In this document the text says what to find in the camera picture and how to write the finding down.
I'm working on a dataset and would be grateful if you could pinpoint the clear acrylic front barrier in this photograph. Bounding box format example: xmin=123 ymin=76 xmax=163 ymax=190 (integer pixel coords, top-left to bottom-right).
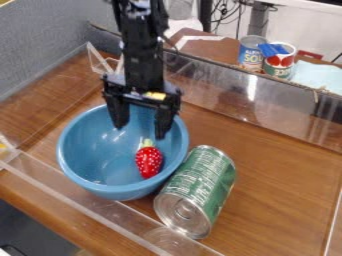
xmin=0 ymin=134 xmax=223 ymax=256

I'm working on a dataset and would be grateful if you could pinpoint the grey metal pole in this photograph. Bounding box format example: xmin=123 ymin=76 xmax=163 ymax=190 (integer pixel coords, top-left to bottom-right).
xmin=247 ymin=1 xmax=269 ymax=37

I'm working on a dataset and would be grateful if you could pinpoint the clear acrylic back barrier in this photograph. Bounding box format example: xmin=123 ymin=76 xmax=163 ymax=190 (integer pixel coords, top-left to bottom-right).
xmin=86 ymin=19 xmax=342 ymax=154

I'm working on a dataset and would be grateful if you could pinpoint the blue soup can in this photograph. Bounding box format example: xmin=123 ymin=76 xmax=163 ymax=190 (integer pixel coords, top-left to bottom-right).
xmin=238 ymin=35 xmax=267 ymax=71

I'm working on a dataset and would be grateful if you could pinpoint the clear acrylic barrier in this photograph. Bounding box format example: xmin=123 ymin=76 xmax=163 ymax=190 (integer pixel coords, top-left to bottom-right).
xmin=86 ymin=19 xmax=342 ymax=154
xmin=0 ymin=134 xmax=223 ymax=256

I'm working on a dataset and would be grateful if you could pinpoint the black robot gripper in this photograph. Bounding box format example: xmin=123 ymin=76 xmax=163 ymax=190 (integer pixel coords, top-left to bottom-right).
xmin=103 ymin=0 xmax=182 ymax=140

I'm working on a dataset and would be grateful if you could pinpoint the blue plastic bowl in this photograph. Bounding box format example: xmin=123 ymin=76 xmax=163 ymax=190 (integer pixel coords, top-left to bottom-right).
xmin=56 ymin=105 xmax=190 ymax=201

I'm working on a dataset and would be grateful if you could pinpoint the red toy strawberry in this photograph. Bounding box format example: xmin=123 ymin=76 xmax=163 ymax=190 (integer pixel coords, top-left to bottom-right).
xmin=135 ymin=138 xmax=163 ymax=179

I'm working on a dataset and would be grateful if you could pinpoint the green labelled tin can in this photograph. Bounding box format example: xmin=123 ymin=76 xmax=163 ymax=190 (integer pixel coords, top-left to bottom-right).
xmin=154 ymin=145 xmax=237 ymax=239

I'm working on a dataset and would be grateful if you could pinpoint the light blue cloth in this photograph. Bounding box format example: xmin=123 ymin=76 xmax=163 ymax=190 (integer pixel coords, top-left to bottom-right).
xmin=290 ymin=60 xmax=342 ymax=96

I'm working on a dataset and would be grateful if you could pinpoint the blue plastic piece on can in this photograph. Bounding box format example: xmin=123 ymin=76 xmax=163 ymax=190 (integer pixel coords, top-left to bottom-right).
xmin=258 ymin=43 xmax=289 ymax=58

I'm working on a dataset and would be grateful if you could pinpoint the red and white tomato can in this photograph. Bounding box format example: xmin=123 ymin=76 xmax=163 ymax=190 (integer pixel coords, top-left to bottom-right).
xmin=263 ymin=42 xmax=297 ymax=79

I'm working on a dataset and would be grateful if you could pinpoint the clear acrylic triangle bracket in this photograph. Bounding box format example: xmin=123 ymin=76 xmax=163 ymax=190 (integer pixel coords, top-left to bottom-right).
xmin=86 ymin=42 xmax=125 ymax=75

